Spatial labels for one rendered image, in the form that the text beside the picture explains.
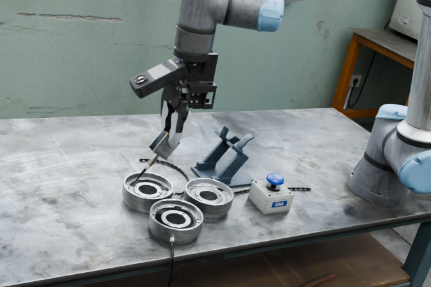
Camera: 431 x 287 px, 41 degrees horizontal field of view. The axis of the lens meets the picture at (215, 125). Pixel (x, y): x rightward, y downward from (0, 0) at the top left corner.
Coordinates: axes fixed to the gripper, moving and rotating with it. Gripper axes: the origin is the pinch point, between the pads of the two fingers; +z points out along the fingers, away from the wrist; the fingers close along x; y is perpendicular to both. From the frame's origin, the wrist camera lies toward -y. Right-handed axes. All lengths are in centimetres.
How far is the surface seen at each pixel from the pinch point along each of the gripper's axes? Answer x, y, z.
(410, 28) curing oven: 121, 209, 8
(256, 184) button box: -7.5, 20.0, 8.7
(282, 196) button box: -12.9, 23.4, 9.0
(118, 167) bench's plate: 12.3, -4.5, 13.0
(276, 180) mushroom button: -10.8, 22.3, 6.0
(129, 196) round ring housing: -4.1, -8.7, 10.0
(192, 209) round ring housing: -11.4, 2.0, 9.8
